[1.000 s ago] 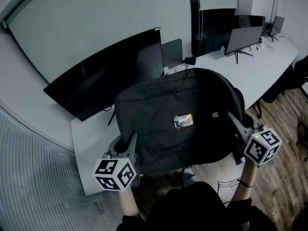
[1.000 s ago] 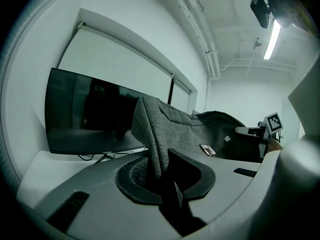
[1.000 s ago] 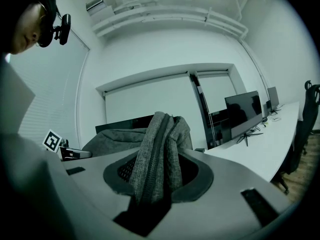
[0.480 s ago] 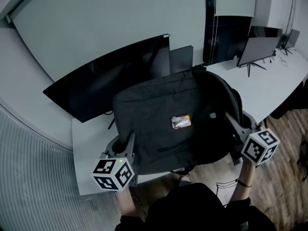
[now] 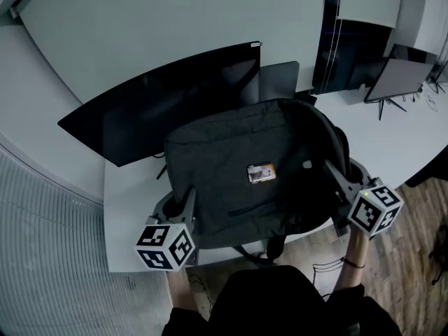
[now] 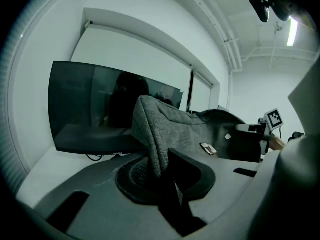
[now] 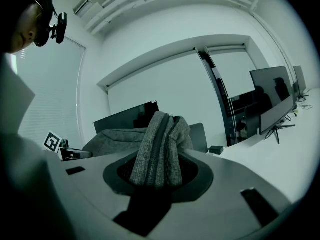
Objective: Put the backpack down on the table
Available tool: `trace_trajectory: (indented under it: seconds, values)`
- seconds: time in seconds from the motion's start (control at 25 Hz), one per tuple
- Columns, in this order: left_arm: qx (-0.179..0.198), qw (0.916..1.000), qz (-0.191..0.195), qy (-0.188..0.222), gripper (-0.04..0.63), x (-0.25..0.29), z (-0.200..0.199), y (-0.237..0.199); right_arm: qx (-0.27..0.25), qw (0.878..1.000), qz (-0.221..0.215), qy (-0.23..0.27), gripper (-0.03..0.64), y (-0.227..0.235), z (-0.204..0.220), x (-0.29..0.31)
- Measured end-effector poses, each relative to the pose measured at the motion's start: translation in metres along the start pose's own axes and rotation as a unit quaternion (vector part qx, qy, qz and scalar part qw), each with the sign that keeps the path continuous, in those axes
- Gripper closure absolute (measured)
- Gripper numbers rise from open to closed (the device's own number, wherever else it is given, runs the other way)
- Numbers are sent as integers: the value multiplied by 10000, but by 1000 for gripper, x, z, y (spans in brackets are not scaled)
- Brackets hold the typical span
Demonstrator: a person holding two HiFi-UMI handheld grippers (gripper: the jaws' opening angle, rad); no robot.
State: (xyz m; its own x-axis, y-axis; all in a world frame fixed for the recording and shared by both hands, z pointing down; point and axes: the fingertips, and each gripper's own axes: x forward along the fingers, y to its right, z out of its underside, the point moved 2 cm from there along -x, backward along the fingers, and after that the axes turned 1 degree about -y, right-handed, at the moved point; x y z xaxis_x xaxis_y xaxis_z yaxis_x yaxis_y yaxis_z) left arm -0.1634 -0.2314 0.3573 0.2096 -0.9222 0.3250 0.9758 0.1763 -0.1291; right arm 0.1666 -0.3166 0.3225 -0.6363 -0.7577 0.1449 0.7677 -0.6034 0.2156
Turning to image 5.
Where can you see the black wrist band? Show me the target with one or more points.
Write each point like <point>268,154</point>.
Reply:
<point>353,265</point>

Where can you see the large curved black monitor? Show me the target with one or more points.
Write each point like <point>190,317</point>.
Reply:
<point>168,107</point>

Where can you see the large white roller blind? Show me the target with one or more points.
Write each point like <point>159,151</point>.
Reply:
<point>157,19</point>

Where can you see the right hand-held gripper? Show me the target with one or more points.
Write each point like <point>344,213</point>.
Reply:
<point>374,210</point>

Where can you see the dark monitor behind tripod monitor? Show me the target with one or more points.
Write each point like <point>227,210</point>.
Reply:
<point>414,52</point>

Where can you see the person's black clothing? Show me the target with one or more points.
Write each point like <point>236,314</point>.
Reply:
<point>273,306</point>

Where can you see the dark grey backpack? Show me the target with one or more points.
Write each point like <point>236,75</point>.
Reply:
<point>227,142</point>

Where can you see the black monitor on tripod stand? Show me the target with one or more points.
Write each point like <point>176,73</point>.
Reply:
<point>399,79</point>

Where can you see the black desktop box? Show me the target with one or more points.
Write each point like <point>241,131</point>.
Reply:
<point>308,100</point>

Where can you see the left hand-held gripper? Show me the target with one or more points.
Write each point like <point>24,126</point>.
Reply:
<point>164,245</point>

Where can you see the person's left forearm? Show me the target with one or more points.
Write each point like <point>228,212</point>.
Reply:
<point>182,289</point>

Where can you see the printed picture tag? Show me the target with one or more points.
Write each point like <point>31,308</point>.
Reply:
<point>262,173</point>

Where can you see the person's right forearm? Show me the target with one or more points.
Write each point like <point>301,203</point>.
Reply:
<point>353,254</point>

